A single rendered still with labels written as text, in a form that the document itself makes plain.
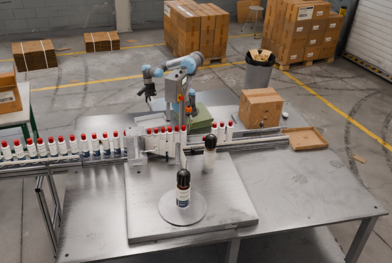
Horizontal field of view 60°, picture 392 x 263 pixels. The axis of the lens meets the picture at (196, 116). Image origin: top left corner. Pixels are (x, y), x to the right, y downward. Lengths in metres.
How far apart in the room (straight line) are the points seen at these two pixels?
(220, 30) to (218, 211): 4.31
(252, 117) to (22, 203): 2.34
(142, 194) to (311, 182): 1.22
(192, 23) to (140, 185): 3.89
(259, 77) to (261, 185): 2.83
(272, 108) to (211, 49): 3.35
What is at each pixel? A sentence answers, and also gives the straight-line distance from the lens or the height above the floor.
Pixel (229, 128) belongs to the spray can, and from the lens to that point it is 2.65.
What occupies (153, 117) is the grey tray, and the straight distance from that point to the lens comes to 3.09.
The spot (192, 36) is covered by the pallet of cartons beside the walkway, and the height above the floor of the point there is 0.56.
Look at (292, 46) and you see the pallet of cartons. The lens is 6.17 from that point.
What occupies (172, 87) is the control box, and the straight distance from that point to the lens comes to 2.38.
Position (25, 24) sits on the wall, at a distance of 7.76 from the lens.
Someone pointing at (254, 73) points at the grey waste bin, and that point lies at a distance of 5.09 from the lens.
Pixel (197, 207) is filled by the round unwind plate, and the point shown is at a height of 0.89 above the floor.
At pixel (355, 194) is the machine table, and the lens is 2.69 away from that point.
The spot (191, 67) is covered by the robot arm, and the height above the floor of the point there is 1.47.
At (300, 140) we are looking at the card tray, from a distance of 3.02.
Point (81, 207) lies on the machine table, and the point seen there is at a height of 0.83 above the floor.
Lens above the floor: 2.53
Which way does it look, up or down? 33 degrees down
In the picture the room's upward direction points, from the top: 3 degrees clockwise
